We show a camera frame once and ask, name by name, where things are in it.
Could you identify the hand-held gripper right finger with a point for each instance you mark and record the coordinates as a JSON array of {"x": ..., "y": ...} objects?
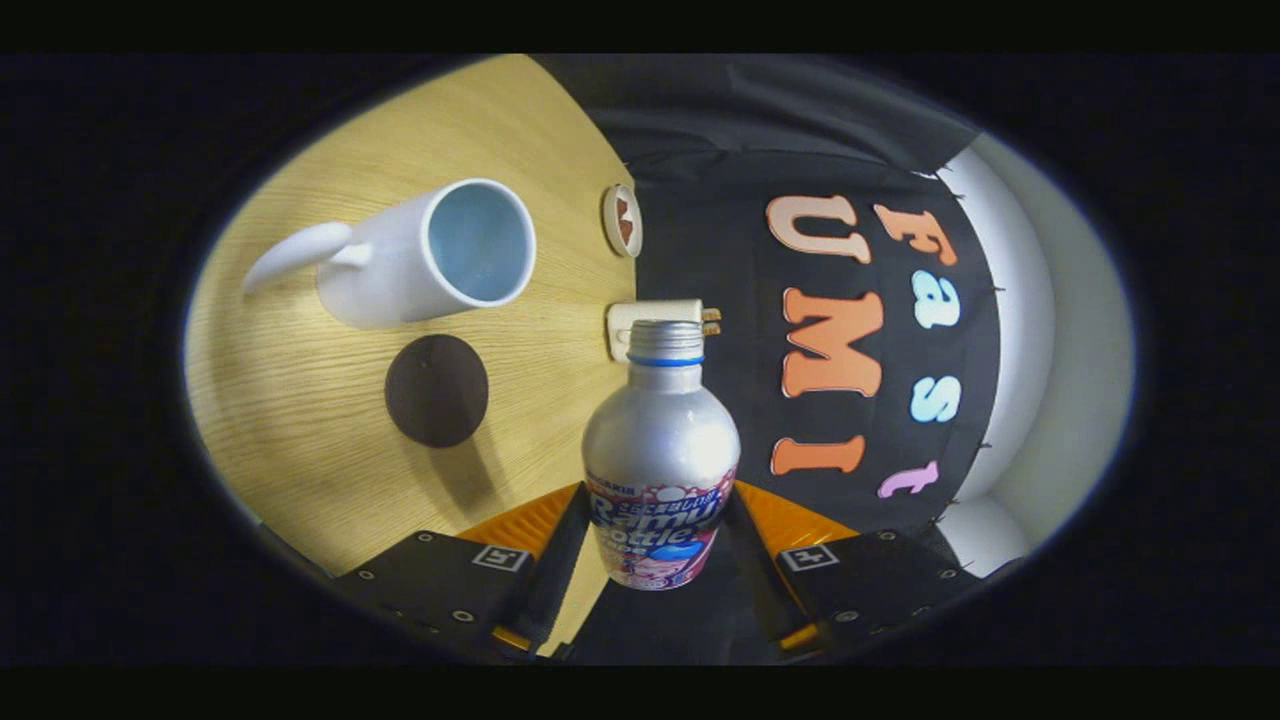
[{"x": 755, "y": 575}]

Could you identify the silver juice bottle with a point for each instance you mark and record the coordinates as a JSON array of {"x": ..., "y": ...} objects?
[{"x": 660, "y": 440}]

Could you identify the white toaster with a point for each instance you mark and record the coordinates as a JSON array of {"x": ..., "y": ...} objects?
[{"x": 650, "y": 310}]

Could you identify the white round plate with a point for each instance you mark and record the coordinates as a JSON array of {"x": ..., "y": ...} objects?
[{"x": 609, "y": 225}]

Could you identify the white cup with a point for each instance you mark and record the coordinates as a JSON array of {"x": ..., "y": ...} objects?
[{"x": 380, "y": 270}]

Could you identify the wooden table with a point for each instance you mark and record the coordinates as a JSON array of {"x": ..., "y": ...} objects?
[{"x": 300, "y": 400}]

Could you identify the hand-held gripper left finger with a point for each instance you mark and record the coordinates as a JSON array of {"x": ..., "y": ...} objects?
[{"x": 550, "y": 580}]

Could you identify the dark brown round coaster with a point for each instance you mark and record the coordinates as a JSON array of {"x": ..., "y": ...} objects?
[{"x": 437, "y": 391}]

